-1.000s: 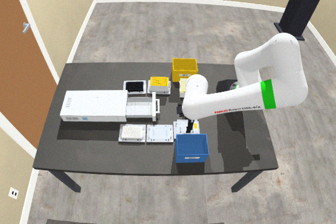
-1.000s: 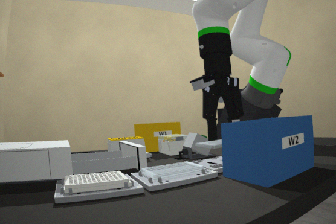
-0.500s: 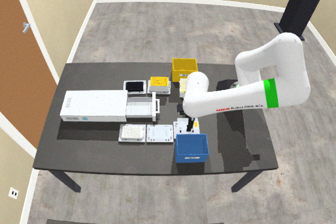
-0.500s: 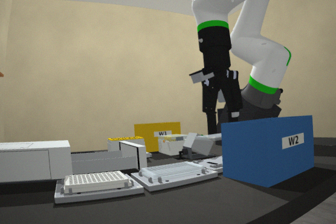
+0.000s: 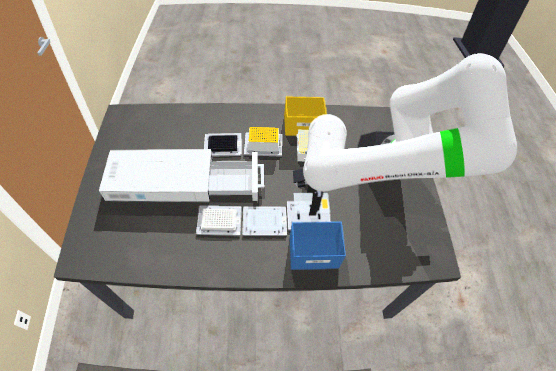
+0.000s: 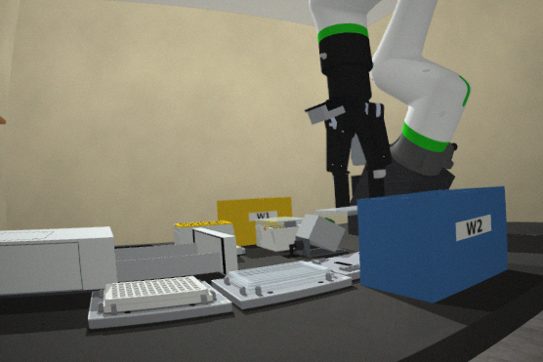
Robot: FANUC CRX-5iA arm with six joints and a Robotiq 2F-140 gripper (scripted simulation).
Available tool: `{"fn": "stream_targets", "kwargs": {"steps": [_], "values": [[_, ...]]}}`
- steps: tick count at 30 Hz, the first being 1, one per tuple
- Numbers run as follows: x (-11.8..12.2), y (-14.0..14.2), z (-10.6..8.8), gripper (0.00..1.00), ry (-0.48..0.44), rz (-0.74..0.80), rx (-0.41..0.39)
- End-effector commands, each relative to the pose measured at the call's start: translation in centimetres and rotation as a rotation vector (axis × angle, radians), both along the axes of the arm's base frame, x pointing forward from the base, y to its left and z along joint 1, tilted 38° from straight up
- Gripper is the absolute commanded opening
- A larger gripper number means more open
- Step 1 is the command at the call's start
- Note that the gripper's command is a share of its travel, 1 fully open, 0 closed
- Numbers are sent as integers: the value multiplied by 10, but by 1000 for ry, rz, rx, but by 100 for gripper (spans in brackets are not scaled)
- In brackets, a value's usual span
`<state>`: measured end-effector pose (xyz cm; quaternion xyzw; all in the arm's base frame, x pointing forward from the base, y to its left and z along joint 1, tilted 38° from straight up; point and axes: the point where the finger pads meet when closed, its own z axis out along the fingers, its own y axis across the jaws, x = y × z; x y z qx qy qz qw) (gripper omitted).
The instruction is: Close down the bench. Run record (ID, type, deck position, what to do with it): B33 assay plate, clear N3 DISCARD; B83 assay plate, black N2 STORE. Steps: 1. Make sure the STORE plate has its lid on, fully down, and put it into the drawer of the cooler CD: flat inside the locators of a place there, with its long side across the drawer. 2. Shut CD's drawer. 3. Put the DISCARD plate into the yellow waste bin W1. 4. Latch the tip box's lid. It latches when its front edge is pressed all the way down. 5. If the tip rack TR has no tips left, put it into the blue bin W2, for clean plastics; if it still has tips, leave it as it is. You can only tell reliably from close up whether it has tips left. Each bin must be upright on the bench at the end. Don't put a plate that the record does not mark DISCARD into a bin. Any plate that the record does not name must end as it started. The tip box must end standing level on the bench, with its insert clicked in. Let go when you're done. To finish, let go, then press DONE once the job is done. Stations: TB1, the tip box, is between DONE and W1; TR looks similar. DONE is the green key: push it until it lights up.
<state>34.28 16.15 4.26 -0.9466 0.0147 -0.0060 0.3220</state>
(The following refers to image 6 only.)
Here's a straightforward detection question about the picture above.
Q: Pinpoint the yellow waste bin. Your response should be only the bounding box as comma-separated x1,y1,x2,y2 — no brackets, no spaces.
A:
217,197,292,246

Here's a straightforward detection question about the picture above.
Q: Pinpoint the blue bin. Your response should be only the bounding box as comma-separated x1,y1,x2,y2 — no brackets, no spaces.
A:
356,186,508,303

